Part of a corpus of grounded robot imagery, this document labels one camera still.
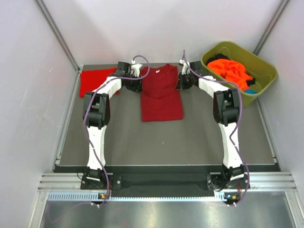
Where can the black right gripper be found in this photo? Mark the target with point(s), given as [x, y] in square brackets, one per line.
[180, 85]

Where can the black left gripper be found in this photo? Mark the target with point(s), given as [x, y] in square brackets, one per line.
[137, 86]

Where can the dark red t-shirt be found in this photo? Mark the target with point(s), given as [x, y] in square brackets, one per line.
[160, 100]

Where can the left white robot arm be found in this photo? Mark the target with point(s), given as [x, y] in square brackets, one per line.
[96, 117]

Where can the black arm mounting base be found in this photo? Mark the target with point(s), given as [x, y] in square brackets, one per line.
[164, 181]

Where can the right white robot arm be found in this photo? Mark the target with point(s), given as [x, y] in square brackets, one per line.
[227, 112]

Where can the folded bright red t-shirt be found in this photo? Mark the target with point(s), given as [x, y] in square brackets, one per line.
[92, 79]

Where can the black garment in bin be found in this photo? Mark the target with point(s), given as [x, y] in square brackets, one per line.
[217, 57]

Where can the orange t-shirt in bin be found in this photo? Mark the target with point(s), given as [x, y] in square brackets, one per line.
[232, 71]

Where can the blue garment in bin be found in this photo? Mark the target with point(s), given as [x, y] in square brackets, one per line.
[250, 91]

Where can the left aluminium frame post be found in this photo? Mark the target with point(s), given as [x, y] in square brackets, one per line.
[50, 21]

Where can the aluminium frame post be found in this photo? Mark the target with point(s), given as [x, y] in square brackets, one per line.
[50, 21]
[271, 25]

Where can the right aluminium frame post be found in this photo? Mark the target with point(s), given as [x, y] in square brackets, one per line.
[271, 25]

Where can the slotted grey cable duct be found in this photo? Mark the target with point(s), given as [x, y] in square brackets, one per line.
[99, 197]

